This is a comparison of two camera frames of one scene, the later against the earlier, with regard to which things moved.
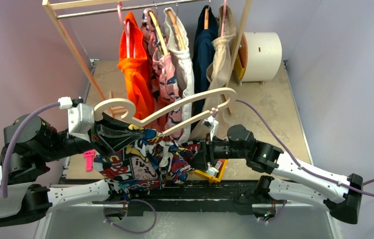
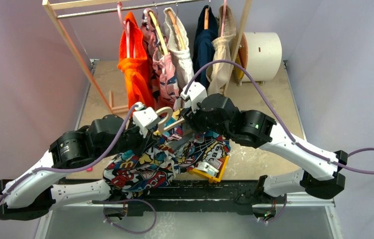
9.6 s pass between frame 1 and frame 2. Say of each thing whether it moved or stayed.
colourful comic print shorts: moved
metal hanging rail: stayed
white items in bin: stayed
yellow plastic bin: stayed
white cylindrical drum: stayed
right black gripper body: moved
